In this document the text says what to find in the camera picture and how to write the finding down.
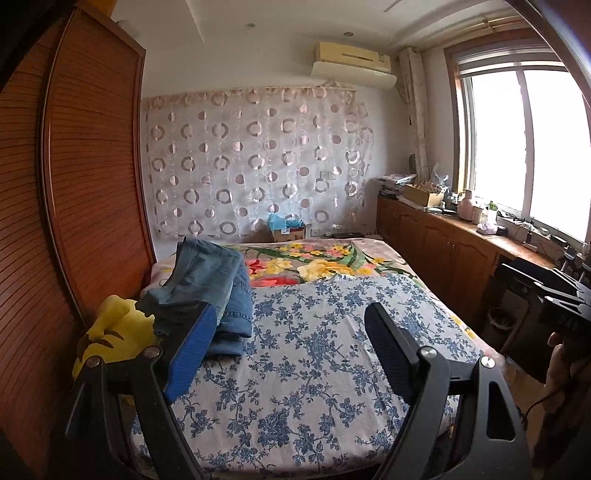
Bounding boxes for person's right forearm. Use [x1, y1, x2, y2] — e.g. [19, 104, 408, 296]
[531, 392, 591, 480]

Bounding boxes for long wooden cabinet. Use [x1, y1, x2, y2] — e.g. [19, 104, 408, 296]
[376, 194, 555, 333]

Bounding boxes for black cable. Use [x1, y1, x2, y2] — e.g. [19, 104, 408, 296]
[519, 390, 550, 423]

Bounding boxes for blue-grey short pants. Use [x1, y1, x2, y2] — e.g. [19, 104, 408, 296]
[136, 237, 246, 337]

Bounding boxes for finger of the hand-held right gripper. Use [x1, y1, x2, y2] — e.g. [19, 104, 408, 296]
[501, 263, 588, 296]
[531, 279, 587, 306]

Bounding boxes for cream hanging curtain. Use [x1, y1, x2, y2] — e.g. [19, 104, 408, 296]
[398, 46, 437, 183]

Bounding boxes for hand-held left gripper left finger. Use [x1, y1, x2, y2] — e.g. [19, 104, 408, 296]
[64, 301, 219, 480]

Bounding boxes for stack of papers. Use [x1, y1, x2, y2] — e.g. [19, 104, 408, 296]
[379, 173, 419, 197]

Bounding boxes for person's right hand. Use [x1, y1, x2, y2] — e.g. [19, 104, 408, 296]
[544, 331, 579, 403]

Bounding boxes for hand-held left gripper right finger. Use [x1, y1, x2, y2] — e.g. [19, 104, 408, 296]
[364, 302, 531, 480]

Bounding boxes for small cardboard box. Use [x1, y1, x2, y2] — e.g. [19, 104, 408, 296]
[271, 225, 306, 243]

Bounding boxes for circle patterned sheer curtain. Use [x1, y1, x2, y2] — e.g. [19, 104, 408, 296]
[141, 85, 375, 238]

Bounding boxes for yellow plush toy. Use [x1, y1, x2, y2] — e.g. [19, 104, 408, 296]
[73, 295, 160, 407]

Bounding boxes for window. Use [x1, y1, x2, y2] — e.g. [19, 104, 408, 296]
[445, 30, 591, 245]

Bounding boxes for open flat cardboard box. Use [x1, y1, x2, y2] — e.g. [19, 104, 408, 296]
[404, 182, 446, 208]

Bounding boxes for wooden slatted wardrobe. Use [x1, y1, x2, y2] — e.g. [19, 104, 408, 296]
[0, 9, 158, 480]

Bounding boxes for wastebasket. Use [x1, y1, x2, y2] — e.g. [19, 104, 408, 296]
[489, 307, 519, 334]

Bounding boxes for pink flowered blanket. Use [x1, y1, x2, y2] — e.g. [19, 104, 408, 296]
[141, 237, 421, 296]

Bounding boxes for wall air conditioner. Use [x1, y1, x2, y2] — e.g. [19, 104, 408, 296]
[310, 41, 398, 89]

